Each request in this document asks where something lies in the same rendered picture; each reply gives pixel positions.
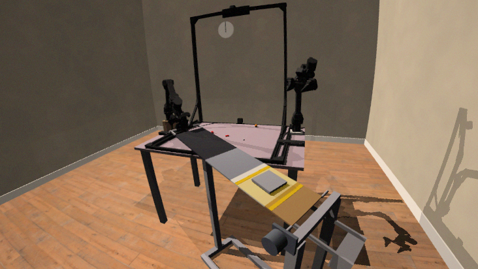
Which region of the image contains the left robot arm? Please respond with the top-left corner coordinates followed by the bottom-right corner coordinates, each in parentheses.
top-left (292, 57), bottom-right (317, 132)

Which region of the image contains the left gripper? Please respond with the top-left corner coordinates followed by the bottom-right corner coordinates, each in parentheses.
top-left (286, 75), bottom-right (318, 93)

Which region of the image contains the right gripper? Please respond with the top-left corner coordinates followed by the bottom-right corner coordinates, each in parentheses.
top-left (174, 110), bottom-right (190, 132)

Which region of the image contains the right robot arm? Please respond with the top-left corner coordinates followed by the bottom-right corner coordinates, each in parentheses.
top-left (162, 79), bottom-right (182, 125)

